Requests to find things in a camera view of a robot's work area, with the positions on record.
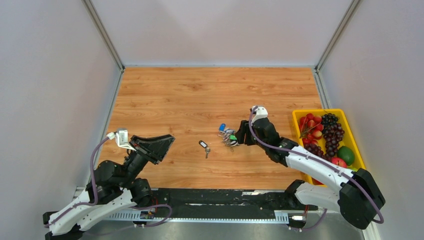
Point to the red cherries bunch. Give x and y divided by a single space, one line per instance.
311 128

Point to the yellow plastic tray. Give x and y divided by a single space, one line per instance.
348 139

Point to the keyring with key bunch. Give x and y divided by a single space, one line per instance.
229 138

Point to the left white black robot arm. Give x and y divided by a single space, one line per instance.
112 187

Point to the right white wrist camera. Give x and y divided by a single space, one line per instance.
257 112

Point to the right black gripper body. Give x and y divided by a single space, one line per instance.
254 142

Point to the key with blue tag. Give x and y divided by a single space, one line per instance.
222 128

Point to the red apple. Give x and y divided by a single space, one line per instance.
339 162

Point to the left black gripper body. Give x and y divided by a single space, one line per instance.
139 149

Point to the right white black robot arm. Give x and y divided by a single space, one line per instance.
354 194

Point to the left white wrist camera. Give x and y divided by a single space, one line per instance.
121 137

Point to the dark purple grapes bunch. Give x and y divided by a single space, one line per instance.
333 134

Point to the dark red grapes bunch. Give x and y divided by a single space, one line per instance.
316 150

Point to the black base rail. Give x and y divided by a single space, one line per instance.
226 204

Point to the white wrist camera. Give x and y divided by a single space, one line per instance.
257 112
121 137

